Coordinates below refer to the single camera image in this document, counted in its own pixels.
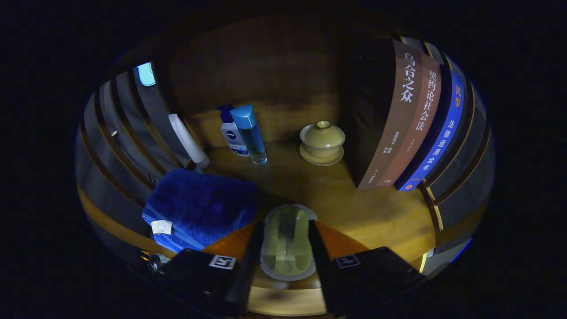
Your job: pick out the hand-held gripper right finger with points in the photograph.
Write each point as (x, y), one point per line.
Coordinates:
(322, 274)

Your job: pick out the yellow lidded tea bowl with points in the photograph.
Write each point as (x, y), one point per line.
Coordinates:
(322, 141)

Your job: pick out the blue book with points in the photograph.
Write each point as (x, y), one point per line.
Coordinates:
(445, 133)

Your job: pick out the wooden countertop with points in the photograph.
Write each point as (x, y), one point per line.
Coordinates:
(354, 212)

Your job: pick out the yellow white scrub sponge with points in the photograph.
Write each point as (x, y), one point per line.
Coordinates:
(288, 243)

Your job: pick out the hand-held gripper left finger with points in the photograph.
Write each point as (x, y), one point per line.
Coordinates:
(248, 274)

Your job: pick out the wooden cabinet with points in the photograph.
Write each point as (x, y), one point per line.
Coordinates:
(266, 66)

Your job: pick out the teal glass bottle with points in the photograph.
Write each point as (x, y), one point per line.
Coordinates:
(250, 137)

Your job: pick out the white tube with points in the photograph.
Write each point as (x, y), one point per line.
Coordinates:
(188, 139)

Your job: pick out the blue towel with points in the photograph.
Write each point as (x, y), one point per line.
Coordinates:
(199, 204)

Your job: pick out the white blue lotion bottle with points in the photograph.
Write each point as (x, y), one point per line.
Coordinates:
(232, 137)

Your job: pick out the dark brown book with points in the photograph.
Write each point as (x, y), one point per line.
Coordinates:
(394, 133)

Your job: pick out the reddish brown book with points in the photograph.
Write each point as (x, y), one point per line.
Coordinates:
(423, 119)

